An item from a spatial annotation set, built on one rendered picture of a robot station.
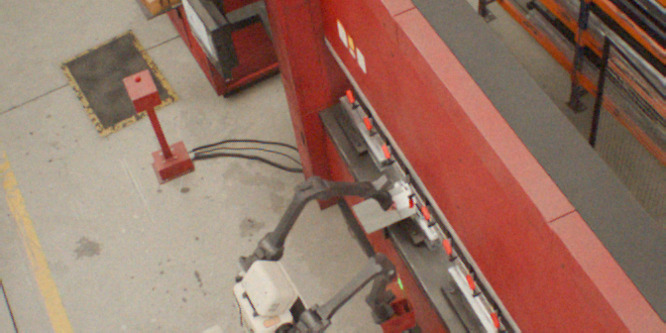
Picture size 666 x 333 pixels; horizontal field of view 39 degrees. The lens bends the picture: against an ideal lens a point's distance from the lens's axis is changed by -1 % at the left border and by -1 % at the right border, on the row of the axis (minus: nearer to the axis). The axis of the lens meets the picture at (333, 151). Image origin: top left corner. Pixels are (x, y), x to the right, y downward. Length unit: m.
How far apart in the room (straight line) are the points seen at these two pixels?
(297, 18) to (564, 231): 2.19
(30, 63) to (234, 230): 2.34
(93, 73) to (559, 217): 4.71
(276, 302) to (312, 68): 1.48
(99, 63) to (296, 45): 2.63
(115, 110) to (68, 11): 1.24
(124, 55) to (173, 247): 1.80
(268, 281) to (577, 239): 1.51
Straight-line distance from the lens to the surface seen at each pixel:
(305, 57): 4.83
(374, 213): 4.52
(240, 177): 6.06
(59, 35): 7.48
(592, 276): 2.81
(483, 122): 3.14
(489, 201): 3.37
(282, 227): 4.06
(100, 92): 6.87
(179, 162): 6.10
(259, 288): 3.95
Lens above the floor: 4.68
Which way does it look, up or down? 50 degrees down
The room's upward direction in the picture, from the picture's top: 10 degrees counter-clockwise
